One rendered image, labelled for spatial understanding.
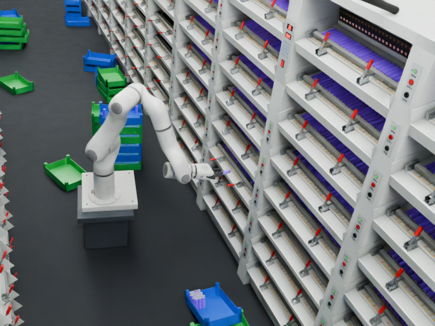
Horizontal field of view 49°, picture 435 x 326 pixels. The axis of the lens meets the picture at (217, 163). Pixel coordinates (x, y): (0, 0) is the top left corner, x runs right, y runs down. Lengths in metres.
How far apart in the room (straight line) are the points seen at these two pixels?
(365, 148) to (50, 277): 1.91
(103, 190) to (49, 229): 0.54
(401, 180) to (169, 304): 1.56
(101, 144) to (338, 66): 1.32
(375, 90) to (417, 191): 0.37
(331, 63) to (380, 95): 0.28
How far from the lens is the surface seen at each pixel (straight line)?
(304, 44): 2.04
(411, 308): 1.79
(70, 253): 3.04
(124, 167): 3.67
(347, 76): 1.80
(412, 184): 1.64
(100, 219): 2.85
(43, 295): 2.84
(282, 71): 2.15
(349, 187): 1.88
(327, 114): 1.93
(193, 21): 3.29
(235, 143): 2.73
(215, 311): 2.67
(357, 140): 1.80
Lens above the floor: 2.13
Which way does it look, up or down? 34 degrees down
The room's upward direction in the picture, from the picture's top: 8 degrees clockwise
